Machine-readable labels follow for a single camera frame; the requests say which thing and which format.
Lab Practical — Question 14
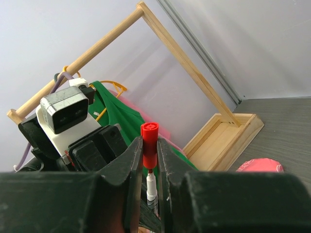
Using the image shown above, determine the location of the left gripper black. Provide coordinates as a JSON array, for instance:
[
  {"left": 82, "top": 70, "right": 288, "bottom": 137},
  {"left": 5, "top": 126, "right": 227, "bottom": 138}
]
[{"left": 18, "top": 115, "right": 127, "bottom": 172}]

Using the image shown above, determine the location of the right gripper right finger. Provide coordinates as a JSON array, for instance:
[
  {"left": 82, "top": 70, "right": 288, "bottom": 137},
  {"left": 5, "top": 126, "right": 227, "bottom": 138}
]
[{"left": 157, "top": 139, "right": 311, "bottom": 233}]

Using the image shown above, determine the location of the short white pen red tip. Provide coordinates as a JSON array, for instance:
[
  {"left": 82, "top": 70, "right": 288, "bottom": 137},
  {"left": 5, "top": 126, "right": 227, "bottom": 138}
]
[{"left": 146, "top": 169, "right": 158, "bottom": 215}]

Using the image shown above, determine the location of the wooden rack base tray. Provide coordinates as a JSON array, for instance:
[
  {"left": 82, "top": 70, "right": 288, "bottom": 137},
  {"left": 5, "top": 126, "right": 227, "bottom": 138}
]
[{"left": 183, "top": 113, "right": 264, "bottom": 171}]

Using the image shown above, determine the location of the green garment on hanger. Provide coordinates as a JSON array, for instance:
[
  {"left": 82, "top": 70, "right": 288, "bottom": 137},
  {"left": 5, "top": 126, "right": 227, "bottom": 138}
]
[{"left": 87, "top": 81, "right": 199, "bottom": 172}]

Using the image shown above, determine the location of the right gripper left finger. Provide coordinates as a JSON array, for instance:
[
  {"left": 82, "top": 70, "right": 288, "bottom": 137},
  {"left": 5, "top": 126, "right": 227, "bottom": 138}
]
[{"left": 0, "top": 137, "right": 143, "bottom": 233}]

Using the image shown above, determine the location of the grey-blue hanger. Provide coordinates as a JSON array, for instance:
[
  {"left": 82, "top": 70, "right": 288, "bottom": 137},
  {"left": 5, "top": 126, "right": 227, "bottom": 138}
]
[{"left": 54, "top": 72, "right": 64, "bottom": 85}]

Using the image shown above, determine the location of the aluminium corner profile left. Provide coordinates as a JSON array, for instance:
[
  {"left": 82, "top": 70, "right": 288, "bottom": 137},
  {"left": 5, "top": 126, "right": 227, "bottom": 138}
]
[{"left": 157, "top": 0, "right": 242, "bottom": 105}]

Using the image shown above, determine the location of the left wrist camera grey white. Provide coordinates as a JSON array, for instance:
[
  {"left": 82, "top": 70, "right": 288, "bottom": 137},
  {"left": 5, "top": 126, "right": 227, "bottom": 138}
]
[{"left": 35, "top": 84, "right": 100, "bottom": 158}]

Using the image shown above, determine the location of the wooden clothes rack frame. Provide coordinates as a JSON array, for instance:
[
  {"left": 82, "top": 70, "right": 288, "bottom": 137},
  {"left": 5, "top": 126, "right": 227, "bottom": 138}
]
[{"left": 6, "top": 1, "right": 242, "bottom": 128}]

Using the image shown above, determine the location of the red pen cap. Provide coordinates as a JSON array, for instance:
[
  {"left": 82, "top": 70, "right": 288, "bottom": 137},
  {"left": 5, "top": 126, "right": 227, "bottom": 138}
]
[{"left": 140, "top": 122, "right": 159, "bottom": 169}]

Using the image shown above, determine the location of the yellow hanger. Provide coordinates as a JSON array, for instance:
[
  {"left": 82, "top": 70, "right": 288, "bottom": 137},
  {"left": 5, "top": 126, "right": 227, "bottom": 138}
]
[{"left": 62, "top": 65, "right": 128, "bottom": 122}]

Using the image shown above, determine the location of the coral patterned cloth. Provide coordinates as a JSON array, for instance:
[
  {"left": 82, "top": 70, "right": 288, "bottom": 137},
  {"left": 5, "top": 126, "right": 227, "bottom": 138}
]
[{"left": 236, "top": 158, "right": 284, "bottom": 173}]

